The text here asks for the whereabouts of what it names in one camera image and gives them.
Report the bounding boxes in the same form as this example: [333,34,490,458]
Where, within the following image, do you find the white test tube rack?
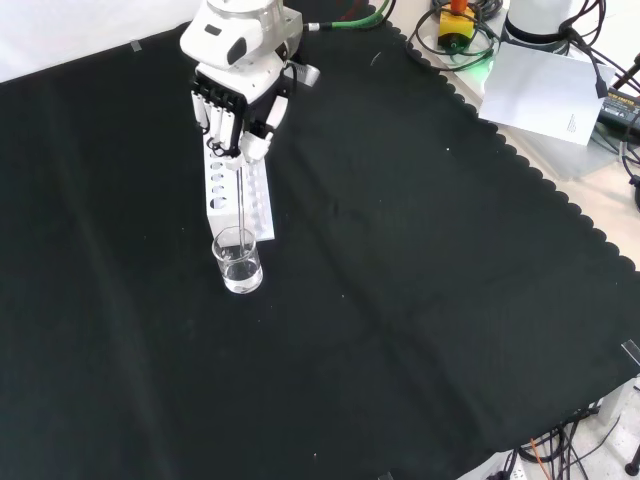
[201,133,278,247]

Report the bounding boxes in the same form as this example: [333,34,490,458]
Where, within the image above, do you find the small clear glass beaker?
[210,225,265,296]

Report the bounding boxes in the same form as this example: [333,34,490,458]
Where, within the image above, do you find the black bench cloth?
[0,0,640,480]

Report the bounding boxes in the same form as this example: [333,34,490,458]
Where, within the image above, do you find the black floor cable bundle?
[517,407,640,480]

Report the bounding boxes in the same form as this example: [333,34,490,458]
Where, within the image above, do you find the pale board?
[405,0,640,214]

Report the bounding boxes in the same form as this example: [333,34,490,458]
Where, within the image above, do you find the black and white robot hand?
[188,47,301,174]

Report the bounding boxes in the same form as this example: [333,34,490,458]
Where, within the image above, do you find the white paper sheet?
[477,40,618,148]

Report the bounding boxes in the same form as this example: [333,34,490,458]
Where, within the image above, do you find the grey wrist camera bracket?
[291,59,322,90]

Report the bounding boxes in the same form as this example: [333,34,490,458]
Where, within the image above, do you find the green cable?
[303,0,399,33]

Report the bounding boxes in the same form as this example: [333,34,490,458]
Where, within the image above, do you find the black power adapter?
[596,86,640,134]

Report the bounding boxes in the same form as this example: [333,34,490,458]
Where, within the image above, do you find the clear glass rod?
[238,166,250,257]

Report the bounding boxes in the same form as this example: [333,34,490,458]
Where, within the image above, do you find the yellow stop button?
[438,0,477,52]

